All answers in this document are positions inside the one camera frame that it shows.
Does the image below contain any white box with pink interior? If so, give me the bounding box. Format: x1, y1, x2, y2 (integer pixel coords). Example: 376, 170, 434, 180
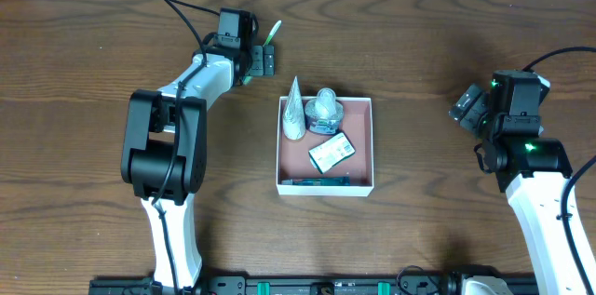
276, 96, 374, 197

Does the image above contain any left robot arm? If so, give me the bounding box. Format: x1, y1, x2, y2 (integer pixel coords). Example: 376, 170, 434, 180
121, 8, 274, 294

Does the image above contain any green white toothbrush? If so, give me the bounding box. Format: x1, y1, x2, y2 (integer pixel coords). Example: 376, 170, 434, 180
240, 20, 282, 86

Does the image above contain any red green toothpaste tube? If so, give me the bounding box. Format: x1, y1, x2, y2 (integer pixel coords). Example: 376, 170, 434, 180
280, 176, 350, 186

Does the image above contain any green white soap box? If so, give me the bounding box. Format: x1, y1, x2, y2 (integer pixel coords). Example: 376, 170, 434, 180
308, 132, 356, 174

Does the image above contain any white lotion tube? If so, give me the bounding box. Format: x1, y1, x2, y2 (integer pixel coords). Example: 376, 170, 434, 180
282, 77, 305, 141

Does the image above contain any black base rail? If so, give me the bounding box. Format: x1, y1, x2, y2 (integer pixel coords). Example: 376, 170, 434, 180
88, 274, 541, 295

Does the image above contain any blue soap pump bottle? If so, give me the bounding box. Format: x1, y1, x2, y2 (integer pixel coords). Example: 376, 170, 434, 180
305, 87, 344, 135

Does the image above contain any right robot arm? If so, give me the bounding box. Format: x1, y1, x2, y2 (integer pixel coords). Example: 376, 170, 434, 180
449, 70, 595, 294

